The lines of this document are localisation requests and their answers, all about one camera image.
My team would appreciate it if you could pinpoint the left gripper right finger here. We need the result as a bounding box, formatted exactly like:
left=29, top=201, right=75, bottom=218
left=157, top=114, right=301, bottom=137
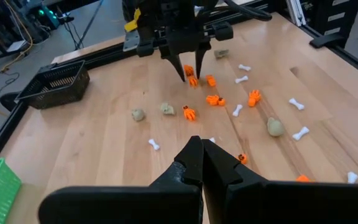
left=202, top=139, right=358, bottom=224

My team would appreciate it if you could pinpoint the black camera mount foot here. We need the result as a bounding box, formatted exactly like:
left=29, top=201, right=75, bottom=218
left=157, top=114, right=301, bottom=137
left=308, top=32, right=346, bottom=49

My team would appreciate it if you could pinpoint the white box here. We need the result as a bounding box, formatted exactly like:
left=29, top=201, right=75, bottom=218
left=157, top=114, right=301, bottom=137
left=6, top=39, right=27, bottom=53

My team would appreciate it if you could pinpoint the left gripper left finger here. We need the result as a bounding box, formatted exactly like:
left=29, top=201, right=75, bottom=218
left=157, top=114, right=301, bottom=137
left=37, top=135, right=204, bottom=224

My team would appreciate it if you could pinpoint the silver aluminium extrusion post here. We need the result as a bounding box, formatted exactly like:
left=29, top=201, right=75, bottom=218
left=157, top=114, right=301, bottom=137
left=286, top=0, right=307, bottom=27

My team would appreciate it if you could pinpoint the silver metal mounting plate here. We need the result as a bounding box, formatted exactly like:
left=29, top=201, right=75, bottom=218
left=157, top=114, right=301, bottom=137
left=122, top=29, right=141, bottom=52

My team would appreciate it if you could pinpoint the black table frame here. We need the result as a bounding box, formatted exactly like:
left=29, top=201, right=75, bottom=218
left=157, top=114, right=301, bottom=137
left=0, top=0, right=358, bottom=164

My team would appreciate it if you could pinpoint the teal lit electronic device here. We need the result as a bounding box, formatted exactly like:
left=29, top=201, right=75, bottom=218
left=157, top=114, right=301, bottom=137
left=35, top=6, right=61, bottom=30

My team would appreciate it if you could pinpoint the beige plastic skull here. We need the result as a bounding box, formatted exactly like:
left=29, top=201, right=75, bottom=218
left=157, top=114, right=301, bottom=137
left=160, top=102, right=176, bottom=116
left=213, top=49, right=230, bottom=59
left=266, top=116, right=286, bottom=138
left=131, top=108, right=146, bottom=122

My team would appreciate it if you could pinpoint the black drawer cabinet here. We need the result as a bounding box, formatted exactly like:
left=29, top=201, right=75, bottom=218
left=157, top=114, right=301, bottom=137
left=300, top=0, right=358, bottom=47

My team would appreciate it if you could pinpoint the black corrugated cable hose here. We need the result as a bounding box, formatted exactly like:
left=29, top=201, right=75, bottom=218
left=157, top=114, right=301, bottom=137
left=222, top=0, right=273, bottom=22

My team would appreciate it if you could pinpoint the black plastic basket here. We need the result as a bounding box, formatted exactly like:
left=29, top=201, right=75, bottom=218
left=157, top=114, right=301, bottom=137
left=14, top=60, right=91, bottom=110

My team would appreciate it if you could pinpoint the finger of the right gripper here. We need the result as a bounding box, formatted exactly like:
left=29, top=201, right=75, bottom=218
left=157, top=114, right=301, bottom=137
left=195, top=42, right=213, bottom=80
left=160, top=50, right=186, bottom=83

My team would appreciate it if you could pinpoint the yellow tag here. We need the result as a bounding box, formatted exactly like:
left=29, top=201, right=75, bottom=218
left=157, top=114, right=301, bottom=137
left=124, top=7, right=142, bottom=33

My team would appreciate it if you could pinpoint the black stand leg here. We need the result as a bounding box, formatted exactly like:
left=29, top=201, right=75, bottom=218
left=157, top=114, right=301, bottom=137
left=75, top=0, right=105, bottom=50

